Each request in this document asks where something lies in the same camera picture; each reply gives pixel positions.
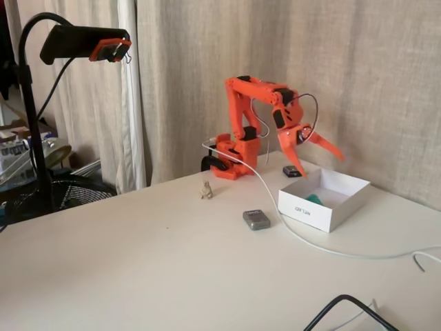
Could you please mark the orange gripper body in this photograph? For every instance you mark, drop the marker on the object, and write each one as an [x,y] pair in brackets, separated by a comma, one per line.
[290,137]

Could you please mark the white cardboard box bin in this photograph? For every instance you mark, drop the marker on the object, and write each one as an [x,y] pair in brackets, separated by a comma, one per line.
[324,210]

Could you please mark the metal lamp shade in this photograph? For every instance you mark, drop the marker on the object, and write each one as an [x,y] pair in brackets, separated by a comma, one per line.
[56,153]

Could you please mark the orange moving gripper finger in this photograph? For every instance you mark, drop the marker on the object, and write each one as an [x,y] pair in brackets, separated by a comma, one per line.
[327,146]

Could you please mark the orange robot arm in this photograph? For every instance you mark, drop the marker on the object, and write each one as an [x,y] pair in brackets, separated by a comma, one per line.
[248,145]

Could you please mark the green cube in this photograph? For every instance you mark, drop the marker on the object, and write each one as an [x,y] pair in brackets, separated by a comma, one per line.
[314,200]

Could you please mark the brown cardboard box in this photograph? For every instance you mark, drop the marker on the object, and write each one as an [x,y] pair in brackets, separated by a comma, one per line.
[13,125]

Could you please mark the small beige bear figurine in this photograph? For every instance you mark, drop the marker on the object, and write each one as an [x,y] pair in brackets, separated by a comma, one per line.
[206,190]

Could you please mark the white sheer curtain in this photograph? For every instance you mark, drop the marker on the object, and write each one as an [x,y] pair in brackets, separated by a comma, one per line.
[132,120]

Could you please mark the small black device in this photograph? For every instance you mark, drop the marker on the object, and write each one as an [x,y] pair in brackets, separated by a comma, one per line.
[291,171]

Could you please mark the wide beige linen curtain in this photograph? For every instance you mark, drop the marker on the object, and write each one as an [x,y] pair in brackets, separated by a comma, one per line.
[361,69]

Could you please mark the black gooseneck camera stand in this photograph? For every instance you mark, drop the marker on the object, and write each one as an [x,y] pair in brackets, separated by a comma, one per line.
[86,103]

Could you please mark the black fan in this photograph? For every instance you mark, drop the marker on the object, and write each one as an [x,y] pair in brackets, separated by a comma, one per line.
[79,194]

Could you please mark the grey metal tin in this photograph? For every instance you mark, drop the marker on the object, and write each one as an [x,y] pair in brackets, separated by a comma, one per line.
[256,220]

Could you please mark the black camera with orange mount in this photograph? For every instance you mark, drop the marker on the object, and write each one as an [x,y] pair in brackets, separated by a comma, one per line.
[79,41]

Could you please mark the orange fixed gripper finger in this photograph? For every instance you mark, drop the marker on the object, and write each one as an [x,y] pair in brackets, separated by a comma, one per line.
[294,160]

